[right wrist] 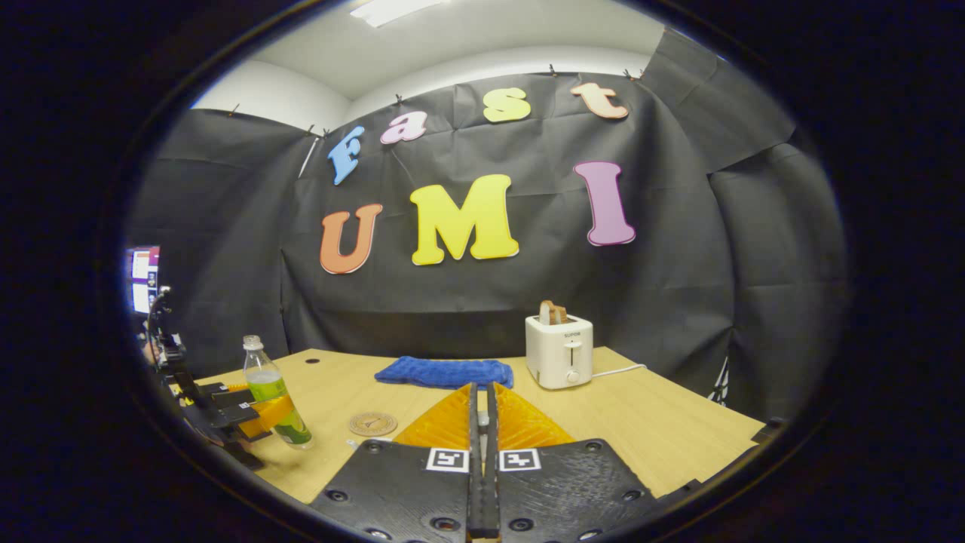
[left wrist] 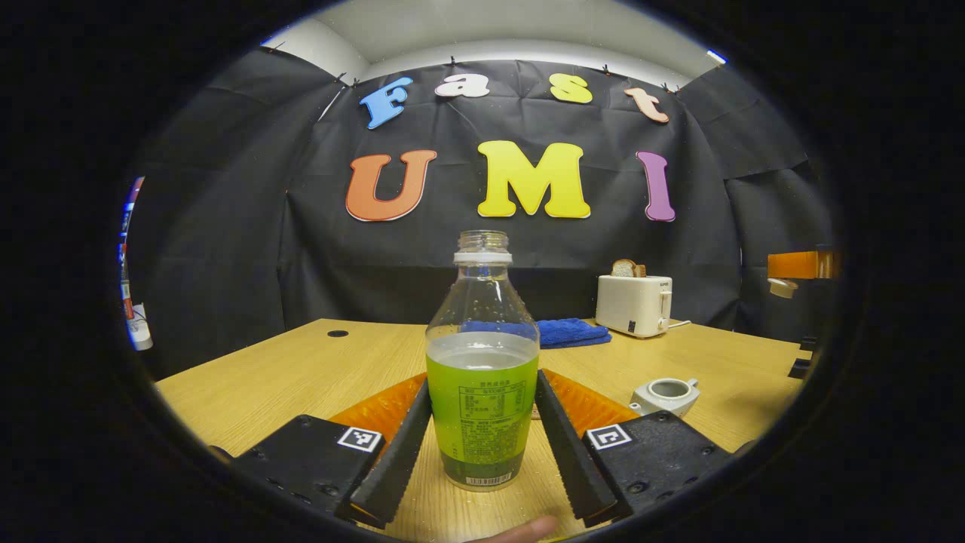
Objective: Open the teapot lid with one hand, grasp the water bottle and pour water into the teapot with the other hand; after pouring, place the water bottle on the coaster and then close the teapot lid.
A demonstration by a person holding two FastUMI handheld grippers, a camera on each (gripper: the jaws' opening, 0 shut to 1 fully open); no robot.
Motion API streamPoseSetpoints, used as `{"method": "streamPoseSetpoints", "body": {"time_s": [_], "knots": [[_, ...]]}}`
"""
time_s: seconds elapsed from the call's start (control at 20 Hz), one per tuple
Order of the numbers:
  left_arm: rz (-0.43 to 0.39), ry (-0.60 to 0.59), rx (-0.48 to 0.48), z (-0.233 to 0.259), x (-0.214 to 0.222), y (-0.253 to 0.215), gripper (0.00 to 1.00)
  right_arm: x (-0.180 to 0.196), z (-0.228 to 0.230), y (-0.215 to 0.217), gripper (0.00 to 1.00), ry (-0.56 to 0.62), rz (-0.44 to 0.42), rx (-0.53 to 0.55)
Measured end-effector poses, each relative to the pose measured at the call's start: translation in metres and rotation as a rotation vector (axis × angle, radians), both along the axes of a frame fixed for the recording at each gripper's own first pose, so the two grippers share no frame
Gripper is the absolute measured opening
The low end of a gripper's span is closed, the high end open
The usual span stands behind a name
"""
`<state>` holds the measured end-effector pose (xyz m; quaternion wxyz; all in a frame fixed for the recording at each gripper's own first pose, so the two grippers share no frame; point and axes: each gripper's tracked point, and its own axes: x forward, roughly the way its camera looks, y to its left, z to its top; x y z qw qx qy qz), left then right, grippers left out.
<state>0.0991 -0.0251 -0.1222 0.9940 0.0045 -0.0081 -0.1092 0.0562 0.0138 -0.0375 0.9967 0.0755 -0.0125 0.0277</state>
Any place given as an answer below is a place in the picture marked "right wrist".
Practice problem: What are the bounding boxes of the clear water bottle green label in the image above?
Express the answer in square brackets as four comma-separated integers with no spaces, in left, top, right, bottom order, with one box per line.
[242,335,314,451]

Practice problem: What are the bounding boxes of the ceiling light panel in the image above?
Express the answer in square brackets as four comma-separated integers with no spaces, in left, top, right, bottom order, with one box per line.
[351,0,447,28]

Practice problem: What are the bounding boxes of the round wooden coaster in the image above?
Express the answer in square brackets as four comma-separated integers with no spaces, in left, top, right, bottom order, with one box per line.
[348,412,398,437]

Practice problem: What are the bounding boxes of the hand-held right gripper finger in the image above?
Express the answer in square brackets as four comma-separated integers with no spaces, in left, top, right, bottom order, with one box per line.
[309,382,483,543]
[484,382,666,543]

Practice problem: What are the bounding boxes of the computer monitor screen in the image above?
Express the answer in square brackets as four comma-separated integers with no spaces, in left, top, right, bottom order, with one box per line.
[124,245,161,316]

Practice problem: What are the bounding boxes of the blue folded towel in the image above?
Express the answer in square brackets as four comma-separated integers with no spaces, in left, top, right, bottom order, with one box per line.
[375,356,514,391]

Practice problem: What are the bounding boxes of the white toaster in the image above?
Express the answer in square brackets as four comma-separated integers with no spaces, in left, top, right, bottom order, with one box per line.
[525,313,594,391]

